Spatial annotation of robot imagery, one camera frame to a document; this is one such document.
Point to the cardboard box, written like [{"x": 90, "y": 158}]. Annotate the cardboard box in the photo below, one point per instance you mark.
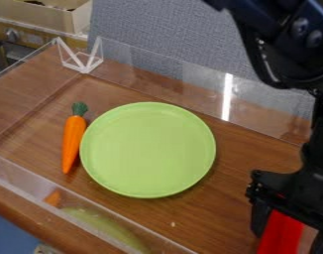
[{"x": 62, "y": 15}]

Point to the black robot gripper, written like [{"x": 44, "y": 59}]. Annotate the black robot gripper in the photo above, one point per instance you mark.
[{"x": 293, "y": 194}]

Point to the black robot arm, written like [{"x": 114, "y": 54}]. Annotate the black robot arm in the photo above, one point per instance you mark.
[{"x": 281, "y": 36}]

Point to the green round plate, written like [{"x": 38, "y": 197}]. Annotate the green round plate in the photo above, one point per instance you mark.
[{"x": 146, "y": 149}]

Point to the red plastic block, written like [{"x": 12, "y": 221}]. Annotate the red plastic block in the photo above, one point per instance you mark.
[{"x": 281, "y": 235}]

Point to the orange toy carrot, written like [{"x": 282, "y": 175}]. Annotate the orange toy carrot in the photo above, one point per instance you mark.
[{"x": 73, "y": 130}]

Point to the wooden shelf with knob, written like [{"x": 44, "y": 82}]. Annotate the wooden shelf with knob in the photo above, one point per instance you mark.
[{"x": 33, "y": 36}]

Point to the clear acrylic corner bracket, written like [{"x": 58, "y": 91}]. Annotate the clear acrylic corner bracket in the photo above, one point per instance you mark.
[{"x": 80, "y": 61}]

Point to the clear acrylic enclosure wall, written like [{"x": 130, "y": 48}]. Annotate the clear acrylic enclosure wall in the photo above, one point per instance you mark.
[{"x": 201, "y": 221}]

